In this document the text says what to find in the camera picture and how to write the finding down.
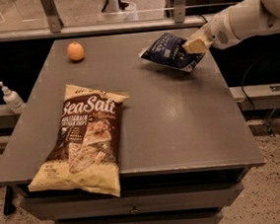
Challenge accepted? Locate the white pump dispenser bottle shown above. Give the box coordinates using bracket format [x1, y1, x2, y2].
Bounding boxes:
[0, 82, 25, 114]

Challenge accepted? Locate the orange fruit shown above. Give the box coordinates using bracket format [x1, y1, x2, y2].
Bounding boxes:
[67, 41, 85, 62]

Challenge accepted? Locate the black cable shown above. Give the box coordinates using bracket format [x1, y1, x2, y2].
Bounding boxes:
[239, 62, 261, 109]

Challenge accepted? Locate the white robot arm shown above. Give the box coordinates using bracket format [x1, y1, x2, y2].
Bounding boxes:
[182, 0, 280, 54]

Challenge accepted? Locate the grey drawer cabinet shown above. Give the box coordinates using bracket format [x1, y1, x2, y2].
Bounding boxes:
[0, 32, 264, 224]

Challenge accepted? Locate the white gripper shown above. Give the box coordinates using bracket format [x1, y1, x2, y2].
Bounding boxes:
[182, 9, 237, 54]

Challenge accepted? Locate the metal railing frame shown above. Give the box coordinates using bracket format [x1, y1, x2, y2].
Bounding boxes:
[0, 0, 280, 47]

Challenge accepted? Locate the sea salt tortilla chip bag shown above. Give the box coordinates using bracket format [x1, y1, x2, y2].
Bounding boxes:
[29, 85, 128, 196]

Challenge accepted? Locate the upper drawer knob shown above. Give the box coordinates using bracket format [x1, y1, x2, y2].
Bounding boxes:
[130, 205, 141, 215]

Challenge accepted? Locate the blue chip bag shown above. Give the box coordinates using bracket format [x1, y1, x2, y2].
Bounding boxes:
[139, 33, 204, 73]

